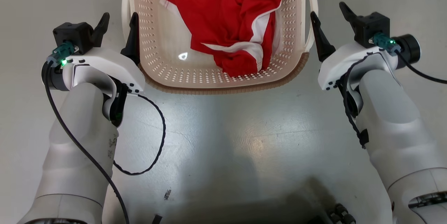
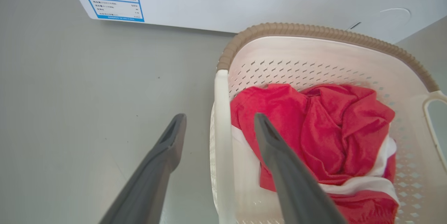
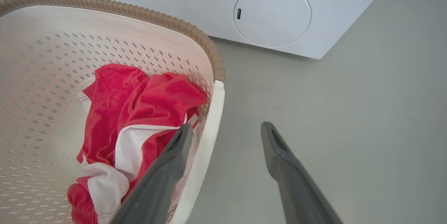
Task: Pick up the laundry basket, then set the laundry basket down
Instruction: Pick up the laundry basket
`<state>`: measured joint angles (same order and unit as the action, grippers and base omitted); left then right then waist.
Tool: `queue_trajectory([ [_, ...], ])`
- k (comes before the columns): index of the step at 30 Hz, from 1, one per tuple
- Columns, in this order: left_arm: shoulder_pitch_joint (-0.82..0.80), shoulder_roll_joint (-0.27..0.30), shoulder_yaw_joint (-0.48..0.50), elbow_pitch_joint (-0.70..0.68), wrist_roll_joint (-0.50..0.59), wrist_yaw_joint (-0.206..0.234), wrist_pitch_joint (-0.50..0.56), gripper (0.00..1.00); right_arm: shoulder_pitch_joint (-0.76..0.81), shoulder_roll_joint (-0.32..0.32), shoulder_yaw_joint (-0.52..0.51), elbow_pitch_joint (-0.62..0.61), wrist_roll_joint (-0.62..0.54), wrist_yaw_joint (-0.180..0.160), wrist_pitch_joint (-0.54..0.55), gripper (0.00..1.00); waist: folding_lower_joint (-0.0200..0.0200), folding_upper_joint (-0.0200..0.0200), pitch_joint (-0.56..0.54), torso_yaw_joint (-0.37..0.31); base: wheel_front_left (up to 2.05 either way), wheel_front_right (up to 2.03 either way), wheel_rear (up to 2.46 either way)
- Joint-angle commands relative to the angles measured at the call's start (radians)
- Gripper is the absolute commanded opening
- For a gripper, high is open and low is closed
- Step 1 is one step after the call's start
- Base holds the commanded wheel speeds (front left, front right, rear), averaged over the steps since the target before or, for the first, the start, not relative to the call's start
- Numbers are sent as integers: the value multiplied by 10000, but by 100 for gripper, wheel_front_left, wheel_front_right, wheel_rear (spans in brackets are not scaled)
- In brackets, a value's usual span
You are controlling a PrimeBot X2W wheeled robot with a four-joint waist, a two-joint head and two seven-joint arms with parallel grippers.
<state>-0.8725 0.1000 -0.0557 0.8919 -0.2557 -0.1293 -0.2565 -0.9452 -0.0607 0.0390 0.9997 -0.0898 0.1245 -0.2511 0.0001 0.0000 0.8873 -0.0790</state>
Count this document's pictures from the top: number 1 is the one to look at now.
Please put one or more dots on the grey and white right robot arm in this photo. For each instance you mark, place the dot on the grey and white right robot arm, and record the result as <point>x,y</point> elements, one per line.
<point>394,119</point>

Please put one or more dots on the red garment with white trim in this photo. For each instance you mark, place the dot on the red garment with white trim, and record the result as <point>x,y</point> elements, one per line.
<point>216,17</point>

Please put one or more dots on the pink perforated plastic laundry basket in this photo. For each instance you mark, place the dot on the pink perforated plastic laundry basket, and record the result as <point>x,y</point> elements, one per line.
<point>167,66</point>

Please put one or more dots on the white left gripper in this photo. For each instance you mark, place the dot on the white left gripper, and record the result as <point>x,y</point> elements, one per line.
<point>104,61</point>

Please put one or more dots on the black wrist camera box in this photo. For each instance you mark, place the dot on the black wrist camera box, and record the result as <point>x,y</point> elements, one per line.
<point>71,35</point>
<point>375,28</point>

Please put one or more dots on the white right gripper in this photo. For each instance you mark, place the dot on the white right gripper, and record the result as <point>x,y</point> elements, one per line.
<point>352,61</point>

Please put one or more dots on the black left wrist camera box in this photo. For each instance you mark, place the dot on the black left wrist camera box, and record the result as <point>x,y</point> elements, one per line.
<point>71,35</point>

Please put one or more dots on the small dark floor scrap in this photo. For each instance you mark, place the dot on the small dark floor scrap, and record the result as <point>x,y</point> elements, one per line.
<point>167,194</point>

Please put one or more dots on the grey and white left robot arm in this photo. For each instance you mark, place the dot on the grey and white left robot arm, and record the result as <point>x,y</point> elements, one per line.
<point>77,140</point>

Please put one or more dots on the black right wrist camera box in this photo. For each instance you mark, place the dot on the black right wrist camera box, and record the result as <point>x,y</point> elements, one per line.
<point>375,28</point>

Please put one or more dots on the dark robot base part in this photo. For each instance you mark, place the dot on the dark robot base part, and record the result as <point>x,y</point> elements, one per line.
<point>335,214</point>

